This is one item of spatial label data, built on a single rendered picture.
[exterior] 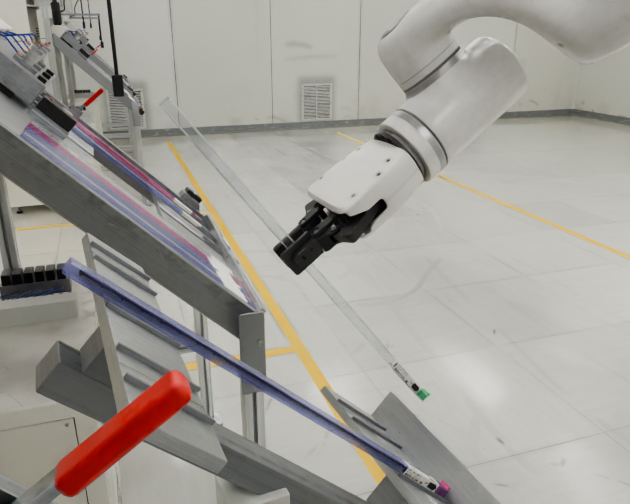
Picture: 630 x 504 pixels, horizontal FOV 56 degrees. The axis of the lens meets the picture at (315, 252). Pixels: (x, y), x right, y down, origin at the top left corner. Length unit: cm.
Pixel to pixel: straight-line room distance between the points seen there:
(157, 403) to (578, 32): 51
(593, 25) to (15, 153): 79
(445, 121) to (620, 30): 18
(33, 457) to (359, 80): 747
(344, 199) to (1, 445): 83
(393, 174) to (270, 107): 734
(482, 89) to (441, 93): 4
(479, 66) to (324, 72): 746
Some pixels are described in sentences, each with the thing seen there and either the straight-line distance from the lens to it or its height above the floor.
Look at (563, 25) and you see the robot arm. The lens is 63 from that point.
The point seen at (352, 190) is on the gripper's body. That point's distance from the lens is 62.
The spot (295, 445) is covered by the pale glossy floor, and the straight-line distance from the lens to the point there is 199.
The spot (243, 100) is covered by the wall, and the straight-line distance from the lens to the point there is 786.
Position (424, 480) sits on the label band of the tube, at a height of 76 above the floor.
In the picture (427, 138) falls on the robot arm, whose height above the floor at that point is 113.
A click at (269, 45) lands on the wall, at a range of 790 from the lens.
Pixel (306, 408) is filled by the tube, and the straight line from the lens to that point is 60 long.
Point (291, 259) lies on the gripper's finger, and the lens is 64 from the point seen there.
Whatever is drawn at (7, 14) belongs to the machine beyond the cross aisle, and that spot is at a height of 133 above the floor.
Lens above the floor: 124
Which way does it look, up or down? 20 degrees down
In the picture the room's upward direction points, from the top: straight up
